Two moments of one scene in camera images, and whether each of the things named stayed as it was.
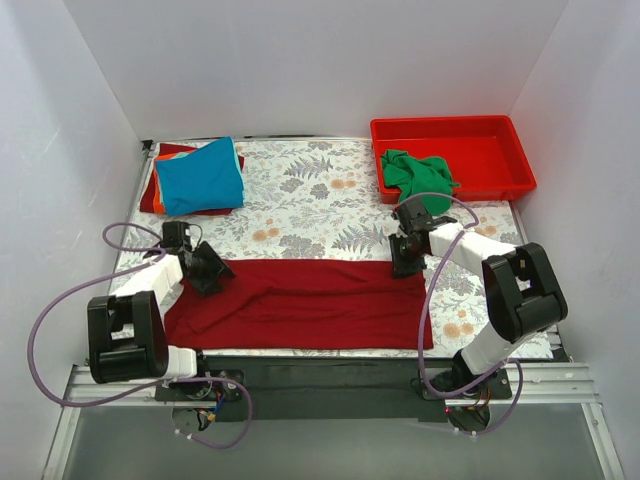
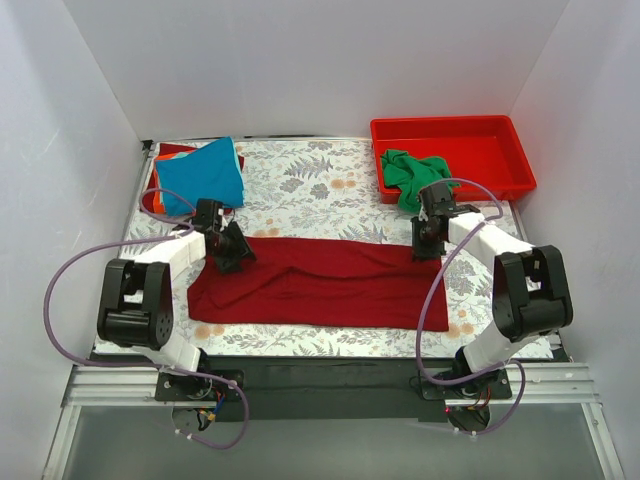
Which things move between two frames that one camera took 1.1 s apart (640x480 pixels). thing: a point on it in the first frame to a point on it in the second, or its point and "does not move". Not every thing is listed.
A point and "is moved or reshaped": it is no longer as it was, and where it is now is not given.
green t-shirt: x=418 y=176 does not move
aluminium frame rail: x=544 y=384 does not move
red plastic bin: x=484 y=154 does not move
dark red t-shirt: x=304 y=304 is moved or reshaped
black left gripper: x=209 y=270 to x=234 y=248
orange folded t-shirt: x=158 y=206 does not move
